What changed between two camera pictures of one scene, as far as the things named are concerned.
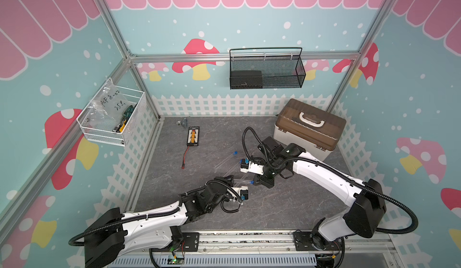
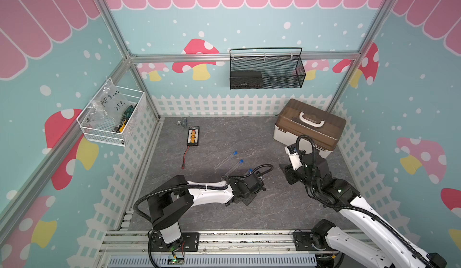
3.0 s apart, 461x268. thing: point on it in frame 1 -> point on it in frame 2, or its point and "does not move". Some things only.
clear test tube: (224, 161) does not move
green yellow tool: (125, 116) does not move
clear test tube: (232, 169) does not move
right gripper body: (268, 170) -> (299, 175)
